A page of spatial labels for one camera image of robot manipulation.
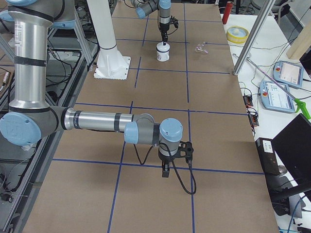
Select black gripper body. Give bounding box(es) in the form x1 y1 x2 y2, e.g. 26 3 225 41
159 141 194 167
159 16 179 36

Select white enamel cup blue rim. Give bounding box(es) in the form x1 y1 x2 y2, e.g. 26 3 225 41
156 42 170 62

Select clear plastic funnel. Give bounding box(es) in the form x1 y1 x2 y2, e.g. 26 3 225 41
195 42 208 54

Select red cylinder tube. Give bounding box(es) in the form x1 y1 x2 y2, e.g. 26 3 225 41
222 1 233 24

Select yellow tape roll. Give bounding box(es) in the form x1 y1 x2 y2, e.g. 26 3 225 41
226 26 249 44

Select black desktop box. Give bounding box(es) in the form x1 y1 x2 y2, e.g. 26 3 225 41
255 137 280 176

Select near blue teach pendant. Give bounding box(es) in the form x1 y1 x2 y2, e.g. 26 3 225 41
259 80 295 113

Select blue teach pendant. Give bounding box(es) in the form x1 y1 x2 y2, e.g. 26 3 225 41
273 61 304 89
259 80 295 113

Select black monitor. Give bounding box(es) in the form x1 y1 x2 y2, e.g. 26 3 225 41
272 114 311 184

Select far blue teach pendant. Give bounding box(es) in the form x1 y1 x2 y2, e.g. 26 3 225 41
273 61 304 89

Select white camera post base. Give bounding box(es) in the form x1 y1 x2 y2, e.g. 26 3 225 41
87 0 131 80

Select aluminium frame post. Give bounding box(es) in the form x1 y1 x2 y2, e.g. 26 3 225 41
233 0 275 75

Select metal reach grabber green handle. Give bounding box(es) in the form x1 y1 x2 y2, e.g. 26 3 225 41
246 56 311 120

